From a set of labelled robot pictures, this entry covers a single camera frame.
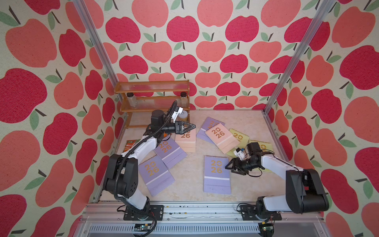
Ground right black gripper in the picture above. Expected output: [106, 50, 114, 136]
[225, 157, 257, 175]

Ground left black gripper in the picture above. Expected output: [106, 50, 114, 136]
[159, 120, 194, 136]

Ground purple calendar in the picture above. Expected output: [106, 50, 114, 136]
[203, 156, 232, 195]
[154, 138, 188, 169]
[196, 117, 225, 144]
[138, 155, 175, 197]

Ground pink calendar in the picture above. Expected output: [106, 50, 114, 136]
[175, 129, 196, 153]
[205, 123, 239, 154]

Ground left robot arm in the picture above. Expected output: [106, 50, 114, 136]
[103, 104, 196, 212]

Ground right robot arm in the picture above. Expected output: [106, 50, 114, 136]
[225, 142, 330, 219]

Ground yellow pull-tab can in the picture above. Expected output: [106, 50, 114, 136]
[179, 110, 189, 121]

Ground purple calendar back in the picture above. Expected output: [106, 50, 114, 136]
[196, 117, 225, 144]

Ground yellow-green calendar back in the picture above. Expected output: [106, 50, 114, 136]
[227, 128, 250, 158]

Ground yellow-green calendar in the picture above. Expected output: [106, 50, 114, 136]
[227, 128, 250, 158]
[247, 140, 274, 172]

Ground right glass spice jar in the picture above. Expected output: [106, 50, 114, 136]
[180, 92, 188, 108]

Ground glass spice jar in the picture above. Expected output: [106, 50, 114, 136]
[126, 92, 138, 108]
[180, 92, 188, 108]

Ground yellow-green calendar right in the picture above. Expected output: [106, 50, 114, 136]
[247, 140, 274, 172]

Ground wooden three-tier shelf rack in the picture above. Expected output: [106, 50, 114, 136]
[114, 80, 190, 128]

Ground left glass spice jar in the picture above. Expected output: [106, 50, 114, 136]
[126, 92, 138, 108]

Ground green snack bag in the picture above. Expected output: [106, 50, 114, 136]
[123, 139, 140, 152]

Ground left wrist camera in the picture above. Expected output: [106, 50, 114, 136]
[171, 106, 183, 122]

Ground black corrugated cable hose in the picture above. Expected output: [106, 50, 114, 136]
[114, 100, 178, 237]

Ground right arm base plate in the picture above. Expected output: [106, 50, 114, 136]
[236, 203, 282, 221]

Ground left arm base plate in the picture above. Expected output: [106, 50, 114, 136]
[123, 205, 164, 221]

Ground front aluminium rail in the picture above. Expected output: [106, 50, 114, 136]
[72, 201, 331, 237]

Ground left aluminium frame post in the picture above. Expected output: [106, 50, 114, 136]
[73, 0, 118, 88]

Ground aluminium frame post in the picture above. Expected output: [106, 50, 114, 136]
[73, 0, 118, 88]
[263, 0, 337, 117]

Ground right aluminium frame post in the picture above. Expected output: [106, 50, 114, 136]
[263, 0, 337, 117]

